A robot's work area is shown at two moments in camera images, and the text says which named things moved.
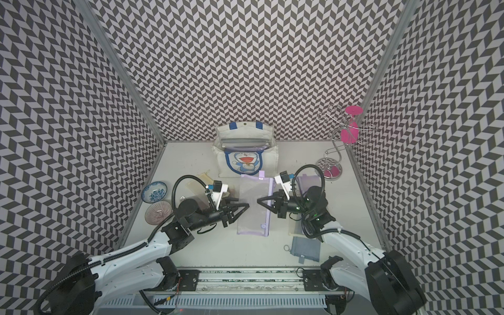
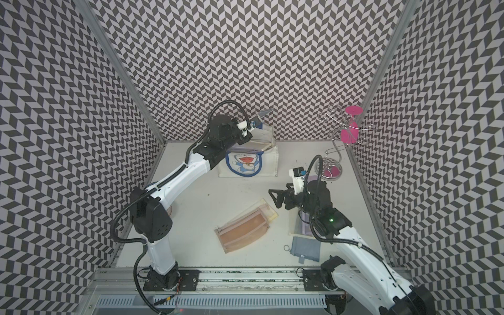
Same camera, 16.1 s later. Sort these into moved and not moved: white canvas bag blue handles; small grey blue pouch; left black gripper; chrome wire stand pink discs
Moved: left black gripper
Not moved: chrome wire stand pink discs; small grey blue pouch; white canvas bag blue handles
